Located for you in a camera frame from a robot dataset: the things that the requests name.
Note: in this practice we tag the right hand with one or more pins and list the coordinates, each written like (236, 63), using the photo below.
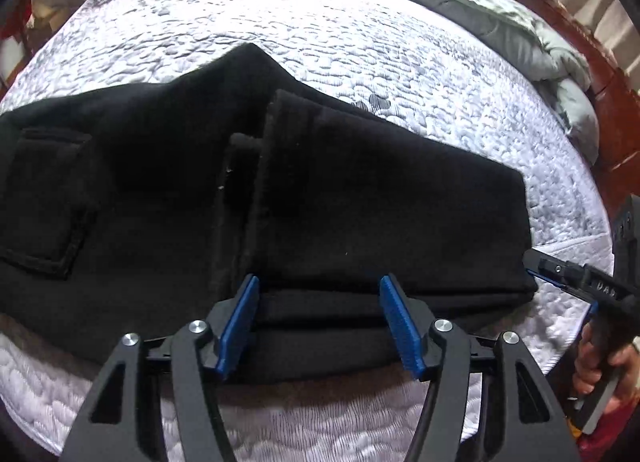
(588, 370)

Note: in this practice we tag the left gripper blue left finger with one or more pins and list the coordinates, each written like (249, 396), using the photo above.
(230, 321)

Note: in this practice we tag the clothes rack with garments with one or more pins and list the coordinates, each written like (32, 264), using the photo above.
(22, 35)

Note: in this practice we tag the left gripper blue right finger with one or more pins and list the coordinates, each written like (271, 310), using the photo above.
(410, 321)

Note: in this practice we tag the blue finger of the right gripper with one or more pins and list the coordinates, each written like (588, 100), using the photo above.
(540, 261)
(545, 276)

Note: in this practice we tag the beige curtain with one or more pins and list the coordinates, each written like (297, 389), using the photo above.
(609, 23)

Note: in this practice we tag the red wooden headboard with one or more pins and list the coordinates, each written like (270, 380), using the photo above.
(617, 168)

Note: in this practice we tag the grey quilted mattress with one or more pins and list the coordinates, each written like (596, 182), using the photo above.
(400, 61)

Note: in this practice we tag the black pants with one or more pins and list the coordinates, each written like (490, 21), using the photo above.
(136, 208)

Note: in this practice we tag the green grey comforter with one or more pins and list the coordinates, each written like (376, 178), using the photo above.
(559, 72)

